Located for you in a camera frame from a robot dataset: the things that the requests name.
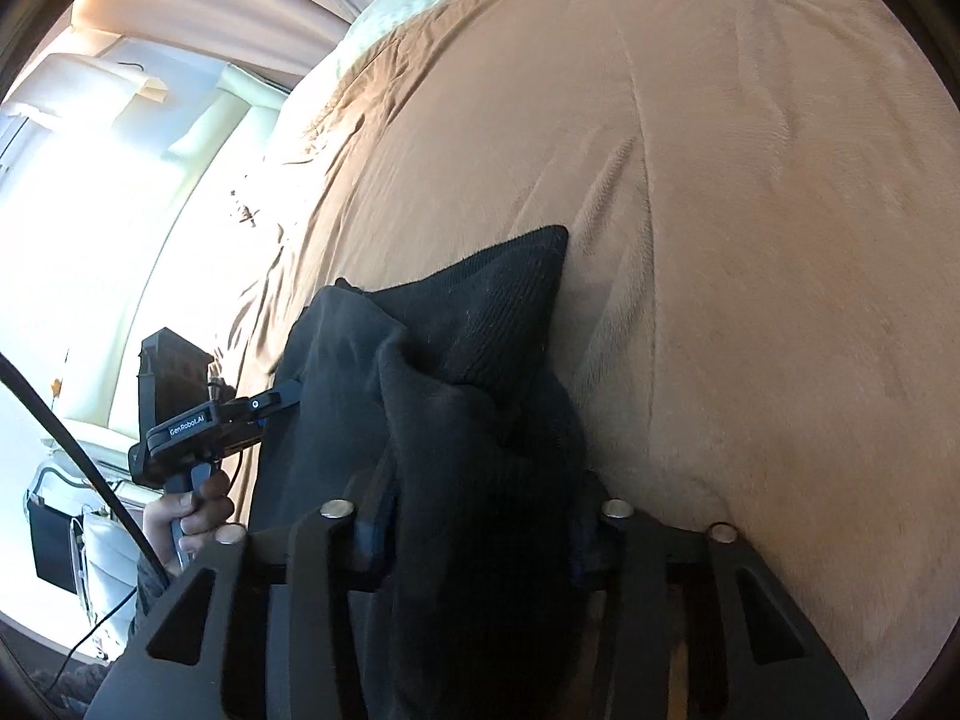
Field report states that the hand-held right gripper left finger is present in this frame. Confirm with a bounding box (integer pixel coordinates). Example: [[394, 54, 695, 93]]
[[86, 465, 402, 720]]

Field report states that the person's left hand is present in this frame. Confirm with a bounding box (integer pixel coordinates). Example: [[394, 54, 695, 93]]
[[142, 469, 235, 580]]

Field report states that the black boxy object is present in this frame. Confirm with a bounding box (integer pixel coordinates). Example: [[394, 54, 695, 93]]
[[26, 465, 88, 587]]

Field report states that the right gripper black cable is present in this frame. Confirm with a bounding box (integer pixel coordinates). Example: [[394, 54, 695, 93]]
[[0, 351, 170, 587]]

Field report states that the black long-sleeve shirt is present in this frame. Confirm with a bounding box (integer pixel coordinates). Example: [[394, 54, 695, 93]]
[[247, 225, 601, 720]]

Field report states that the person's left forearm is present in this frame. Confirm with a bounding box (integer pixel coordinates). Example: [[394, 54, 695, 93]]
[[127, 551, 178, 640]]

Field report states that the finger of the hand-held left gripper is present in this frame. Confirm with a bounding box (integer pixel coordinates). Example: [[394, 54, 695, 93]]
[[221, 381, 305, 425]]

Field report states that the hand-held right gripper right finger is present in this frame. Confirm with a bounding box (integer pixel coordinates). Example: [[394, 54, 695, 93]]
[[566, 476, 871, 720]]

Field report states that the brown blanket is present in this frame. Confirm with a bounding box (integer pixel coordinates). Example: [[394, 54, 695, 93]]
[[217, 0, 960, 720]]

